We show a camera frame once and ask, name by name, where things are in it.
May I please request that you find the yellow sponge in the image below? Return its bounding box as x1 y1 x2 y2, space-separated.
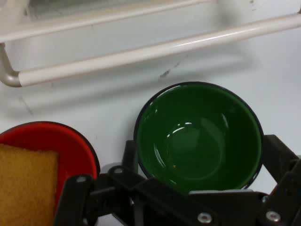
0 143 59 226

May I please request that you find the white tube rail frame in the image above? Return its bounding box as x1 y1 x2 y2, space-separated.
0 13 301 88

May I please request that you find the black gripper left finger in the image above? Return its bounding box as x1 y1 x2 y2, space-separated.
54 140 196 226

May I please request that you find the green enamel bowl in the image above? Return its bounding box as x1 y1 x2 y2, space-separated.
133 81 264 195

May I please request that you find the red enamel bowl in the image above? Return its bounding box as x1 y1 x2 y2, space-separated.
0 121 101 203

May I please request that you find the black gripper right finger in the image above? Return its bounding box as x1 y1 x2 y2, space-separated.
258 134 301 226

